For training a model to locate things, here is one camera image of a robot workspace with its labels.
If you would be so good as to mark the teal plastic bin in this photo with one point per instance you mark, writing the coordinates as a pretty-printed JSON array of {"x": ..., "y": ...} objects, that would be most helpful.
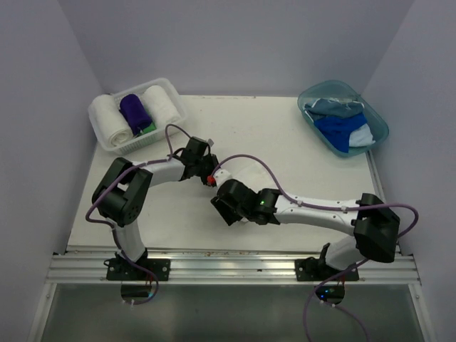
[{"x": 344, "y": 93}]

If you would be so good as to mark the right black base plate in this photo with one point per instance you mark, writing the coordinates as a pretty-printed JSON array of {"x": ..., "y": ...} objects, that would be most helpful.
[{"x": 312, "y": 269}]

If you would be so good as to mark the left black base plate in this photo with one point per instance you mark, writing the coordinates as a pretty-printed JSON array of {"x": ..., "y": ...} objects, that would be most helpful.
[{"x": 119, "y": 269}]

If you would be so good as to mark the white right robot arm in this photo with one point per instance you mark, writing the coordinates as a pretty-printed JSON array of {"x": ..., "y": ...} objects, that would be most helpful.
[{"x": 370, "y": 228}]

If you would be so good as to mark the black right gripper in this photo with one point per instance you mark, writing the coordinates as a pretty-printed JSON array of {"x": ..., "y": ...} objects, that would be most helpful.
[{"x": 224, "y": 207}]

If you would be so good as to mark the purple towel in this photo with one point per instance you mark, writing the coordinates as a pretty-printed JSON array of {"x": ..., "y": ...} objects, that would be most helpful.
[{"x": 134, "y": 113}]

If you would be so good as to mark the denim blue cloth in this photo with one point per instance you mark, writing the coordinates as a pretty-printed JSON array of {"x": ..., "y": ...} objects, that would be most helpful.
[{"x": 323, "y": 107}]

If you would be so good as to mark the green rolled towel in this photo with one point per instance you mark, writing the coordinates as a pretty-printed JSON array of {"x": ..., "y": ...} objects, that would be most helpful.
[{"x": 150, "y": 128}]

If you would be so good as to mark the light blue towel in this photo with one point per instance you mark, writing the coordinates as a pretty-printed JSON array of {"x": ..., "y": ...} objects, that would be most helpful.
[{"x": 361, "y": 138}]

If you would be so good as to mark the aluminium rail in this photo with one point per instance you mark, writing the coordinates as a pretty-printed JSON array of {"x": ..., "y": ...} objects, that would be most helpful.
[{"x": 82, "y": 266}]

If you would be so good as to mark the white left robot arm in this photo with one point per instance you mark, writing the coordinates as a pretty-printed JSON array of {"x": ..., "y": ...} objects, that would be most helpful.
[{"x": 119, "y": 197}]

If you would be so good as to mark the white plastic basket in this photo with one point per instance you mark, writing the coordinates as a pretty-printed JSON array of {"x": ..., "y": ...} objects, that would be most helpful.
[{"x": 140, "y": 141}]

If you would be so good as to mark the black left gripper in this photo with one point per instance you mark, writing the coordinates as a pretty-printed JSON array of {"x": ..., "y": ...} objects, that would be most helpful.
[{"x": 212, "y": 159}]

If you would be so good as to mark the large white rolled towel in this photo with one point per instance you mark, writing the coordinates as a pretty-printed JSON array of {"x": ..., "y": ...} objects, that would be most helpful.
[{"x": 108, "y": 123}]

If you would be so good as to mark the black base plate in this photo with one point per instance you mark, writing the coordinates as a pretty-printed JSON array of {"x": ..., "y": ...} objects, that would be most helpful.
[
  {"x": 119, "y": 269},
  {"x": 312, "y": 269}
]

